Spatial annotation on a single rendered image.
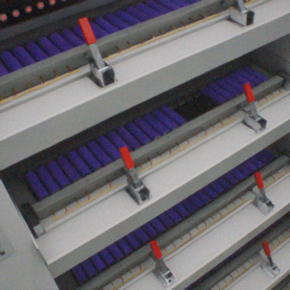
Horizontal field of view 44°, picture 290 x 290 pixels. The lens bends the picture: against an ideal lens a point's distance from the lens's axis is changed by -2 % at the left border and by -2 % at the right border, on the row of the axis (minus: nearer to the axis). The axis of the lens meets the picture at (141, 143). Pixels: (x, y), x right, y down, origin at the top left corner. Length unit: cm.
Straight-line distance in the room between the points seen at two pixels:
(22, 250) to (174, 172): 28
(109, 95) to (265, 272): 64
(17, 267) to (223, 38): 46
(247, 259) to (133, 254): 34
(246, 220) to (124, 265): 28
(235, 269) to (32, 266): 54
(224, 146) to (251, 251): 37
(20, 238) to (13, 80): 21
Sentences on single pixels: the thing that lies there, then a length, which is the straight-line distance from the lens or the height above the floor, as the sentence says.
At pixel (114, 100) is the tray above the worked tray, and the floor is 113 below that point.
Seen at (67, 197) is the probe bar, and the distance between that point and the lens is 60.
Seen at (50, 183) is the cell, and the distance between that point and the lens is 62.
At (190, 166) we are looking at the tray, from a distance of 64.
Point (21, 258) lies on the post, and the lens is 54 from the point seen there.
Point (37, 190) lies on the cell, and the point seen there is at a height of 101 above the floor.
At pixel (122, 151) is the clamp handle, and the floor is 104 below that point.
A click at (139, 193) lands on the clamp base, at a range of 60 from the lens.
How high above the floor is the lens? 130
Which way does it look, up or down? 27 degrees down
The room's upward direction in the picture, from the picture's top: 16 degrees counter-clockwise
